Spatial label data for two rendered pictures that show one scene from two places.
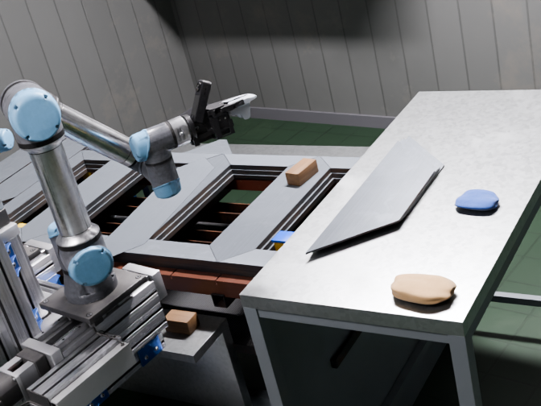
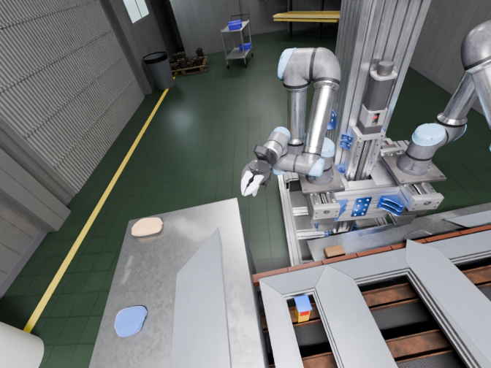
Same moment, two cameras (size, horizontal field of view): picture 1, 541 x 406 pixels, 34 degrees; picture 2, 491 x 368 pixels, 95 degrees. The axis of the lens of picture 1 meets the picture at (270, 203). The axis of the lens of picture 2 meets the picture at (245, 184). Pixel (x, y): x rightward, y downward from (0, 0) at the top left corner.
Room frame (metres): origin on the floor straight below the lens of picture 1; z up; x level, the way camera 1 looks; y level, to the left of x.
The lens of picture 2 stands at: (2.68, -0.30, 1.96)
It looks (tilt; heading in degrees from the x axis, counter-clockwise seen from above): 45 degrees down; 144
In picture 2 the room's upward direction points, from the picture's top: 12 degrees counter-clockwise
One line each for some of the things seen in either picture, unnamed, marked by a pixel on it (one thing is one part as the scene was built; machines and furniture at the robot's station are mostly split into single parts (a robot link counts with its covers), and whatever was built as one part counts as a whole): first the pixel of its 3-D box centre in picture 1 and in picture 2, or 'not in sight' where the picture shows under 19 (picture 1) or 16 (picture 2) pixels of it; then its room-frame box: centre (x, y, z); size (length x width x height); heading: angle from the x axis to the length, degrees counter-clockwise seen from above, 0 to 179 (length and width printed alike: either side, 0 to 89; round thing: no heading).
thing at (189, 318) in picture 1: (181, 321); (334, 252); (2.46, 0.38, 0.71); 0.10 x 0.06 x 0.05; 55
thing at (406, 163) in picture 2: not in sight; (416, 159); (2.57, 0.91, 1.09); 0.15 x 0.15 x 0.10
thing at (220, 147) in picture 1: (204, 153); not in sight; (3.66, 0.23, 0.77); 0.45 x 0.20 x 0.04; 54
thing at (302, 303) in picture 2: (283, 238); (302, 304); (2.52, -0.01, 0.88); 0.06 x 0.06 x 0.02; 54
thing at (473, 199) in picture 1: (477, 200); (130, 320); (2.12, -0.55, 1.07); 0.12 x 0.10 x 0.03; 54
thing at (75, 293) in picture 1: (86, 274); (319, 169); (2.22, 0.55, 1.09); 0.15 x 0.15 x 0.10
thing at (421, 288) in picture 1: (422, 287); (147, 226); (1.77, -0.30, 1.07); 0.16 x 0.10 x 0.04; 45
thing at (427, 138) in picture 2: not in sight; (426, 140); (2.57, 0.91, 1.20); 0.13 x 0.12 x 0.14; 72
